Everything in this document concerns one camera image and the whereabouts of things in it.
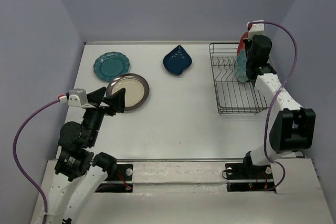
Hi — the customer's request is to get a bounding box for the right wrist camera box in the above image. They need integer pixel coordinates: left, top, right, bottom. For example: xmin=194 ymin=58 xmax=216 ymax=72
xmin=247 ymin=20 xmax=265 ymax=39

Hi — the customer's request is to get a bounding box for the red teal floral plate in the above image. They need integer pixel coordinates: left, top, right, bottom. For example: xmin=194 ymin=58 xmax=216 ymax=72
xmin=235 ymin=32 xmax=248 ymax=66

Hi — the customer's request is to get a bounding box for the navy leaf shaped dish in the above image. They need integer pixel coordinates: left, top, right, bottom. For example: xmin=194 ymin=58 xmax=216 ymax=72
xmin=163 ymin=45 xmax=192 ymax=76

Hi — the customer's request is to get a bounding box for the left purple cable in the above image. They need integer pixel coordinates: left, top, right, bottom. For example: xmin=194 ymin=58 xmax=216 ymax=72
xmin=12 ymin=98 xmax=64 ymax=224

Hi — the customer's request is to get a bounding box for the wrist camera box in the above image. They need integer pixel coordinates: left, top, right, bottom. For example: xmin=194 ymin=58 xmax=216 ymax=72
xmin=247 ymin=20 xmax=265 ymax=39
xmin=58 ymin=89 xmax=88 ymax=108

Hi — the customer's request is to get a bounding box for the black wire dish rack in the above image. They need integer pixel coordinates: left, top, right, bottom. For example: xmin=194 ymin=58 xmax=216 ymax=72
xmin=209 ymin=42 xmax=268 ymax=115

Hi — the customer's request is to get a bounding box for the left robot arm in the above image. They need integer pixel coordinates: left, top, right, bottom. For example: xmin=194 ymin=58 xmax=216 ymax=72
xmin=36 ymin=87 xmax=126 ymax=223

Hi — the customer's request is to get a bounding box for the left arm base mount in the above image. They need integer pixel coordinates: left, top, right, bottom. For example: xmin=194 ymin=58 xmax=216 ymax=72
xmin=96 ymin=164 xmax=133 ymax=193

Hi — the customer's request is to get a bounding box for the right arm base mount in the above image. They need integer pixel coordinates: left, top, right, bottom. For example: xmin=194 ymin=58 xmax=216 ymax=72
xmin=222 ymin=163 xmax=275 ymax=192

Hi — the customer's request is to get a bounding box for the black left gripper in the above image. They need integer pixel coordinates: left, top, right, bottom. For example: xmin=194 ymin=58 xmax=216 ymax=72
xmin=83 ymin=86 xmax=127 ymax=145

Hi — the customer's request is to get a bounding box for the silver rimmed cream plate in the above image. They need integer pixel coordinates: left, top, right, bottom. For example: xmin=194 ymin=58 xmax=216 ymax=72
xmin=106 ymin=73 xmax=150 ymax=111

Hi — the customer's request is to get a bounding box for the light green round plate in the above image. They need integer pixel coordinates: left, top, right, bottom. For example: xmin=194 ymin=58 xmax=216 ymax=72
xmin=235 ymin=64 xmax=249 ymax=82

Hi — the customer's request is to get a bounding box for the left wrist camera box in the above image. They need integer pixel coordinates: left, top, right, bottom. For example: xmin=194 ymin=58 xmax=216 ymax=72
xmin=58 ymin=89 xmax=88 ymax=108

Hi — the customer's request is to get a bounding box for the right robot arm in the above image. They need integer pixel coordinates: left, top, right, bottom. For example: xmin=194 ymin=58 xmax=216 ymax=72
xmin=241 ymin=35 xmax=316 ymax=178

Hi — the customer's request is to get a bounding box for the teal scalloped plate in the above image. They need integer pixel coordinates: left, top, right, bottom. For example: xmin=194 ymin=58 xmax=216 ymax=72
xmin=93 ymin=51 xmax=130 ymax=82

